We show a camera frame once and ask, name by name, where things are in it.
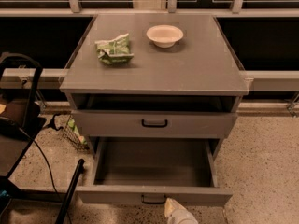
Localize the grey top drawer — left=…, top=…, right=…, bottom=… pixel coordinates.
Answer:
left=71, top=94, right=239, bottom=139

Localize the grey drawer cabinet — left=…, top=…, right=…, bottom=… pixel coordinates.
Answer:
left=61, top=13, right=249, bottom=152

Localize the black floor pole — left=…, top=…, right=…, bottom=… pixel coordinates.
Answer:
left=55, top=159, right=85, bottom=224

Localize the metal floor bracket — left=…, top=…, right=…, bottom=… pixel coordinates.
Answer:
left=287, top=92, right=299, bottom=118

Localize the black cable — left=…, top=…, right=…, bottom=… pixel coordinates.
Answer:
left=18, top=126, right=73, bottom=224

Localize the grey drawer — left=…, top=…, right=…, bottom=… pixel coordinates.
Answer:
left=78, top=137, right=233, bottom=206
left=71, top=94, right=239, bottom=139

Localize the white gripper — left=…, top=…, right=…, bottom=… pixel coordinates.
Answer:
left=164, top=198, right=198, bottom=224

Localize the wire basket with green item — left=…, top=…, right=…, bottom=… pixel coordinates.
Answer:
left=63, top=117, right=89, bottom=151

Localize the green crumpled snack bag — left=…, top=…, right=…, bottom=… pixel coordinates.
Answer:
left=94, top=34, right=134, bottom=65

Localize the white bowl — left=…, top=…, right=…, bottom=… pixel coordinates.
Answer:
left=146, top=25, right=183, bottom=49

